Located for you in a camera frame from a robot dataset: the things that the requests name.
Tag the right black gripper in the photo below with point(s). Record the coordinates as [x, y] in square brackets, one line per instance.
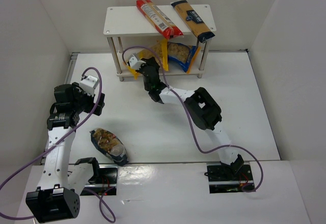
[146, 67]

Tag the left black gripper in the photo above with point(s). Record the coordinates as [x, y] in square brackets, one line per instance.
[95, 102]

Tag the yellow macaroni bag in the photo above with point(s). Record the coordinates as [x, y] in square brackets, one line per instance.
[158, 51]

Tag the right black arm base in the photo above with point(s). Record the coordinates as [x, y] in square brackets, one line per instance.
[221, 180]

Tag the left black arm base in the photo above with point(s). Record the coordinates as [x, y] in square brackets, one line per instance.
[105, 184]

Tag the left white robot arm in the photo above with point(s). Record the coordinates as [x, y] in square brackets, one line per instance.
[57, 194]

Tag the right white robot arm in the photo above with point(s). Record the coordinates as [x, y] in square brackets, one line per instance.
[201, 110]

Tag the dark mixed pasta bag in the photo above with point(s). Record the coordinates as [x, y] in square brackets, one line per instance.
[109, 145]

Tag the blue yellow pasta bag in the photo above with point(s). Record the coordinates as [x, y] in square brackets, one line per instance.
[183, 55]

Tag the white two-tier shelf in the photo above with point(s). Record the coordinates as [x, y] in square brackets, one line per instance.
[126, 26]

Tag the red spaghetti package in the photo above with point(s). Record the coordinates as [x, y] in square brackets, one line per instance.
[158, 19]

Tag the tan and blue spaghetti package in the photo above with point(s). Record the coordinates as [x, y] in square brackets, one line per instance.
[193, 21]

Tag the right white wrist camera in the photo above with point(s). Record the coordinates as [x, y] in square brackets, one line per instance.
[135, 63]

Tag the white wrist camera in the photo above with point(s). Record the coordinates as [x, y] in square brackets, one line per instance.
[89, 84]
[135, 63]

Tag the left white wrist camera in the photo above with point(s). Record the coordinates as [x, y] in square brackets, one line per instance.
[89, 84]

